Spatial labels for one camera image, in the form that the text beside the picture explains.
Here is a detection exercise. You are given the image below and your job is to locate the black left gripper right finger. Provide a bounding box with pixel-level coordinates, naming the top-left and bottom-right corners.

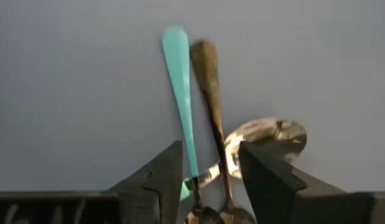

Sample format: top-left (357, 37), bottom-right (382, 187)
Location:
top-left (238, 141), bottom-right (385, 224)

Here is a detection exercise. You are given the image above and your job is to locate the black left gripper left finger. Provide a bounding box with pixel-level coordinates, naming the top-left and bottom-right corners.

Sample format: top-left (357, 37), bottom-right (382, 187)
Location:
top-left (0, 139), bottom-right (185, 224)

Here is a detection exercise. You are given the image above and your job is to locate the teal-handled spoon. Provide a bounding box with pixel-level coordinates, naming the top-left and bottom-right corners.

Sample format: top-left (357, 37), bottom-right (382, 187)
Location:
top-left (161, 26), bottom-right (226, 224)
top-left (179, 116), bottom-right (308, 202)

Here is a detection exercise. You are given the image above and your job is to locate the bronze-handled spoon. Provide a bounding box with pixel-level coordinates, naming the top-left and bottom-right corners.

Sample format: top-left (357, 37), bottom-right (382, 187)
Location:
top-left (190, 39), bottom-right (258, 224)

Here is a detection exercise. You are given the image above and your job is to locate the blue-grey table mat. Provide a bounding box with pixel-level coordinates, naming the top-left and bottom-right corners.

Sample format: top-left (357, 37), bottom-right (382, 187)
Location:
top-left (0, 0), bottom-right (385, 224)

